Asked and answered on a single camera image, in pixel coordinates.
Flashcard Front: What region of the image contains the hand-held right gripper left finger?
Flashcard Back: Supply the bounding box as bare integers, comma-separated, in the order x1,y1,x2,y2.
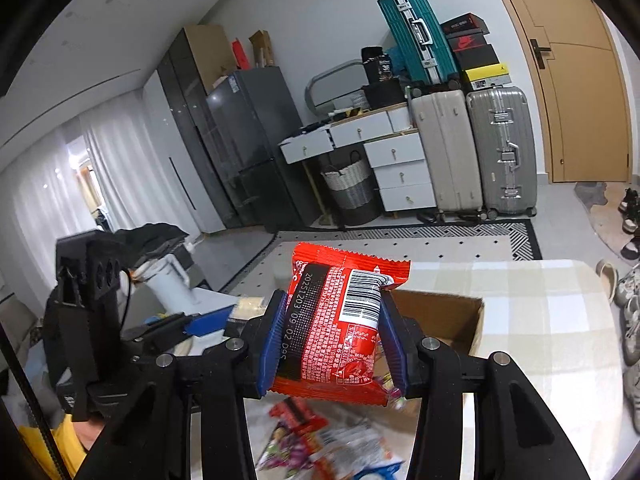
75,289,291,480

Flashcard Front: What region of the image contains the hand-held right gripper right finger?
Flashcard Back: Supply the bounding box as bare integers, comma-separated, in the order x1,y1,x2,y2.
378,292,593,480

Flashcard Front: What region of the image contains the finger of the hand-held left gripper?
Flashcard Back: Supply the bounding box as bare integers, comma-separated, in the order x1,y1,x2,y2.
125,310,236,348

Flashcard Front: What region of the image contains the red snack packet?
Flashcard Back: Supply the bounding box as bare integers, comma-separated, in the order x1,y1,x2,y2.
267,241,412,407

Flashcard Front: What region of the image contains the cardboard box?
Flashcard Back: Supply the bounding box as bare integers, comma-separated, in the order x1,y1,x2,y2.
227,287,487,480

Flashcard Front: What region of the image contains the pile of mixed snacks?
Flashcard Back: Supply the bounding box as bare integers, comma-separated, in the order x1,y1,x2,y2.
255,395,406,480

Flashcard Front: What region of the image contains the person's left hand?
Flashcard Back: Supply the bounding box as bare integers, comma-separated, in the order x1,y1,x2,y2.
74,416,108,453

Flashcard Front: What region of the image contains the white bucket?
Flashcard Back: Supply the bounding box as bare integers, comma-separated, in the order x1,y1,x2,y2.
145,255,201,316

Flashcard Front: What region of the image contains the black cloth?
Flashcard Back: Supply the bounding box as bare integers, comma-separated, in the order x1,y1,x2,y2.
112,222,191,266

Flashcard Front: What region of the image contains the white curtain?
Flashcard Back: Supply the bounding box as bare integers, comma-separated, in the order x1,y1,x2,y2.
0,107,173,311

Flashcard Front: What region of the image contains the patterned rug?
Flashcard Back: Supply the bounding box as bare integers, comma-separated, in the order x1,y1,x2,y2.
235,217,543,296

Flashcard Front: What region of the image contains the person's yellow shirt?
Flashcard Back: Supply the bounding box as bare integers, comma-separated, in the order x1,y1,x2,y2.
20,410,88,480

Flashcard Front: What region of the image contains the woven laundry basket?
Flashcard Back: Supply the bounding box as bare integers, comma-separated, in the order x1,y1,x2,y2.
320,150,383,227

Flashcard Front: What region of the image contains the grey refrigerator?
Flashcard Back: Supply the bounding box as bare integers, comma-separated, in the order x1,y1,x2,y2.
206,66,323,233

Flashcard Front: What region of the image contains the white dresser with drawers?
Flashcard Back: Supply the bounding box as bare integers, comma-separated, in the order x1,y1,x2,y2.
279,102,438,213

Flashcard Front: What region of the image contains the beige suitcase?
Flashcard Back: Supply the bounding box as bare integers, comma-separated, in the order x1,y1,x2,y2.
409,87,483,218

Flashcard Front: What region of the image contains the dark glass cabinet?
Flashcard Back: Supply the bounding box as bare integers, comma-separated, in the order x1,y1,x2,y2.
156,26,241,231

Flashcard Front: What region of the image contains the silver suitcase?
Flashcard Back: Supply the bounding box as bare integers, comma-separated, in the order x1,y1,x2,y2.
466,86,540,218

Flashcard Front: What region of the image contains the row of shoes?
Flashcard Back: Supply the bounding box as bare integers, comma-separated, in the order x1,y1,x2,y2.
595,187,640,436

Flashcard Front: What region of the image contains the grey doormat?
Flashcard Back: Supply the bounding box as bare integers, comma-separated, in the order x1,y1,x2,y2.
574,181,640,251

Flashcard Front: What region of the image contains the arched mirror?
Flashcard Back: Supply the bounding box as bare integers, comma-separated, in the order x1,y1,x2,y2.
305,59,371,116

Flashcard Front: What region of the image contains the flat cardboard sheet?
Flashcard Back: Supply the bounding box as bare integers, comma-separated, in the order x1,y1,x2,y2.
184,24,237,96

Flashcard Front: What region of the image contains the narrow brown box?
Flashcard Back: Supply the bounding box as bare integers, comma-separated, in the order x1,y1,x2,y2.
248,30,276,68

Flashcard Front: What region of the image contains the yellow shoe box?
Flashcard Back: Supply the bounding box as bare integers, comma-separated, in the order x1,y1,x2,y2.
460,62,512,92

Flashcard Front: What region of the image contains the teal suitcase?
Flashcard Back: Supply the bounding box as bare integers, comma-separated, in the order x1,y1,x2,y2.
377,0,461,86

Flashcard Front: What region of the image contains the wooden door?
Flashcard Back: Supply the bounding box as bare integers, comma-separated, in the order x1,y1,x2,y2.
480,0,633,184

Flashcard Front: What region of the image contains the black shoe box red label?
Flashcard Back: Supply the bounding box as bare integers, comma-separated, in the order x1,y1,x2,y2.
440,13,487,36

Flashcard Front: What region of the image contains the dark door handle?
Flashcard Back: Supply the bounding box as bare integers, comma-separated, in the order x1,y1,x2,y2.
530,38,552,68

